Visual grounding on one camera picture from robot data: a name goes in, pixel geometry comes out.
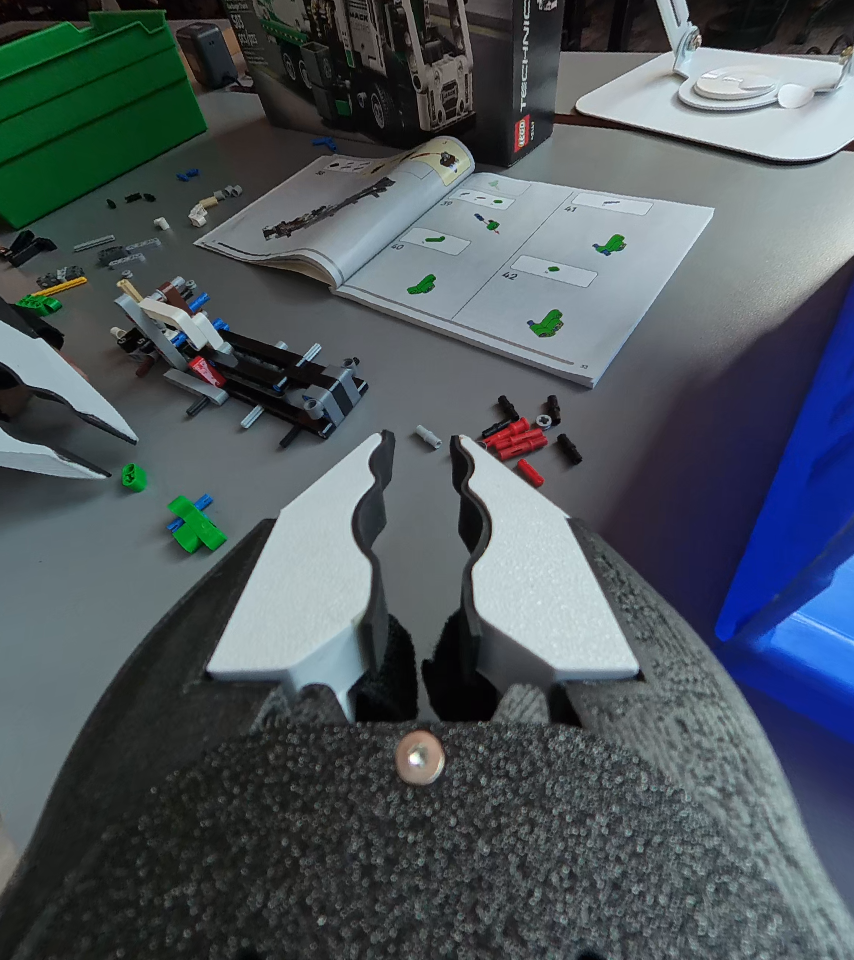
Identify black lego panel piece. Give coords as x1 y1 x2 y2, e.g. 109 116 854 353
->
0 231 58 267

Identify lego instruction booklet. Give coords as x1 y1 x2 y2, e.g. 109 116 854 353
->
194 136 715 389

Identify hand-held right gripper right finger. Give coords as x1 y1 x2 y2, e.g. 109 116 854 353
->
449 433 640 721

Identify black grey lego chassis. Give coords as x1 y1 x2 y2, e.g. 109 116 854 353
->
108 276 369 450

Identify blue plastic bin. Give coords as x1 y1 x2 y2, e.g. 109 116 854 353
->
713 196 854 777

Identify white stand base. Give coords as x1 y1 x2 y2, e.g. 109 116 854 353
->
575 0 854 162

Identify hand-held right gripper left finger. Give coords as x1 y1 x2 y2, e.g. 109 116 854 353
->
205 431 396 723

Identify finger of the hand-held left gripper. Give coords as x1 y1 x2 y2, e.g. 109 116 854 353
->
0 288 139 446
0 386 111 481

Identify pile of red lego pins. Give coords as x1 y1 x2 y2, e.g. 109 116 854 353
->
481 417 549 481

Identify green lego assembly blue pins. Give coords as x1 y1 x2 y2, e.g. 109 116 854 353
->
166 493 228 555

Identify lego set box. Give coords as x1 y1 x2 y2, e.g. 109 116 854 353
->
226 0 566 168

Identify grey power adapter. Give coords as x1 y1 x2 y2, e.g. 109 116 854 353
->
175 21 240 87

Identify green plastic bin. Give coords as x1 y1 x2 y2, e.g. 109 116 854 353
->
0 11 208 230

